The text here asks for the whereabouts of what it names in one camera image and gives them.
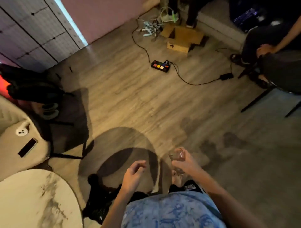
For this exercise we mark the person's right hand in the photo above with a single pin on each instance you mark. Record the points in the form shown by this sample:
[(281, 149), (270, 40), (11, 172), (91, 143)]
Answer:
[(188, 164)]

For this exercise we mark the person's left hand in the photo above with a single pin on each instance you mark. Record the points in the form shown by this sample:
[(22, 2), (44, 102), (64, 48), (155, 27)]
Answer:
[(131, 178)]

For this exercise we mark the person's right fingers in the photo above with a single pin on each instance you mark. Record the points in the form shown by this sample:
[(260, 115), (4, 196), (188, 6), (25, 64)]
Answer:
[(182, 162)]

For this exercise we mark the person's left fingers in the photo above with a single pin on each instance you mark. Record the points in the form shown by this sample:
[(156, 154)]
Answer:
[(139, 165)]

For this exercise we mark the clear drinking glass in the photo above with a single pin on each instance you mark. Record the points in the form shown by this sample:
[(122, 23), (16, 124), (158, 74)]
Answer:
[(176, 157)]

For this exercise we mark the person's right forearm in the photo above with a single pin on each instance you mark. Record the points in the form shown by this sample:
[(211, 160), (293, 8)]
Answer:
[(225, 199)]

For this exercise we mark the person's left forearm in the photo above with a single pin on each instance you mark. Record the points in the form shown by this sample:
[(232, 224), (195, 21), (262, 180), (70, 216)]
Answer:
[(115, 209)]

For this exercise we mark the black shorts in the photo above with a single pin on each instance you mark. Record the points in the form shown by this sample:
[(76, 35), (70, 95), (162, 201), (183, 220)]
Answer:
[(188, 186)]

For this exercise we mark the blue patterned shirt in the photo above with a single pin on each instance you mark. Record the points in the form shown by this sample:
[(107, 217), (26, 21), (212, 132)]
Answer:
[(171, 211)]

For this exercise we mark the black bag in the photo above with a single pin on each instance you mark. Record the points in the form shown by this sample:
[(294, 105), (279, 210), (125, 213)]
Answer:
[(100, 199)]

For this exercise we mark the black folding chair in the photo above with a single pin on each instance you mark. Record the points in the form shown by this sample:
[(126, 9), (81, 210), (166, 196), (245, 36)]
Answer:
[(63, 122)]

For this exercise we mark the black power adapter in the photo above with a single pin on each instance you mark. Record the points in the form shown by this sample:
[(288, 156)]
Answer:
[(226, 76)]

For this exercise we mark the black power strip coloured buttons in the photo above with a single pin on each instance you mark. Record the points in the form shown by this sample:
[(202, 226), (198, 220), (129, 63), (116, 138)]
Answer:
[(160, 66)]

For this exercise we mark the pair of grey shoes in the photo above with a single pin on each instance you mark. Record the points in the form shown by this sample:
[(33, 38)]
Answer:
[(49, 110)]

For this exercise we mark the white marble round table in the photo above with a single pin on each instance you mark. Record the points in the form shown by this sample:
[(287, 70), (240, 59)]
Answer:
[(37, 199)]

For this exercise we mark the black phone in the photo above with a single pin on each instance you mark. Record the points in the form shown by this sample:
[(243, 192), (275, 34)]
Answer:
[(27, 147)]

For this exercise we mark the white round socket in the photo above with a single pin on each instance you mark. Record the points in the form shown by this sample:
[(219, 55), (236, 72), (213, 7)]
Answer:
[(21, 130)]

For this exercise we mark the beige sofa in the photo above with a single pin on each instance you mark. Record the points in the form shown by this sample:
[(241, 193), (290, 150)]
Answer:
[(18, 138)]

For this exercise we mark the brown cardboard box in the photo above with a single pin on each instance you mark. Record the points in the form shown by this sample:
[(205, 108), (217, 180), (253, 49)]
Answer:
[(182, 37)]

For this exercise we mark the black jacket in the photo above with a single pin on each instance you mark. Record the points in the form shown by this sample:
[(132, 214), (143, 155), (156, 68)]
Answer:
[(30, 84)]

